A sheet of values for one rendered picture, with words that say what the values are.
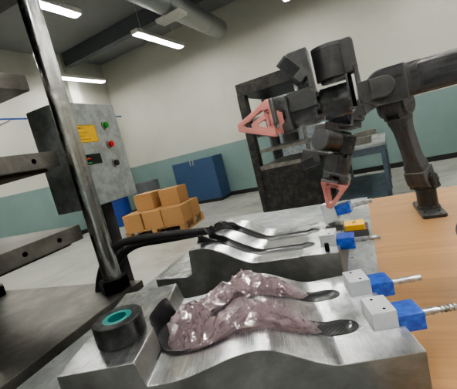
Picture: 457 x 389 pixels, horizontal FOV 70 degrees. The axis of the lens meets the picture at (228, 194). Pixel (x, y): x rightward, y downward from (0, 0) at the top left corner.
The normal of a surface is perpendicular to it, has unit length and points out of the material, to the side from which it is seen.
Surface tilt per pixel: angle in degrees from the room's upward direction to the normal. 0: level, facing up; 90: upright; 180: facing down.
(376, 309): 0
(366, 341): 0
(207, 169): 90
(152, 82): 90
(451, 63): 87
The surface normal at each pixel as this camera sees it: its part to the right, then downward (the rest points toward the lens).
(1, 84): 0.91, -0.17
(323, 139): -0.85, -0.02
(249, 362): -0.07, 0.15
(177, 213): -0.28, 0.20
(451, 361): -0.24, -0.96
